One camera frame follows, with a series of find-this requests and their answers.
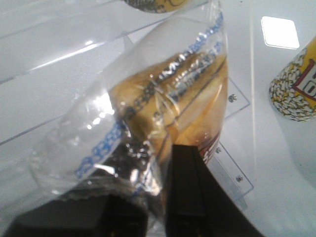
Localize clear acrylic display shelf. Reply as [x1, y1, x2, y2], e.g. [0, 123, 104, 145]
[0, 0, 255, 210]

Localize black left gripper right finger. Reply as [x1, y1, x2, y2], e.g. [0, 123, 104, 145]
[166, 145, 261, 237]

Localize packaged bread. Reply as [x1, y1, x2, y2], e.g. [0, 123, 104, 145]
[29, 0, 229, 213]

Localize yellow popcorn paper cup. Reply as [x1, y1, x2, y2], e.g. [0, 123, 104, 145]
[269, 39, 316, 122]

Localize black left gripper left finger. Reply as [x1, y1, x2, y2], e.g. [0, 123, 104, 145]
[2, 145, 149, 237]

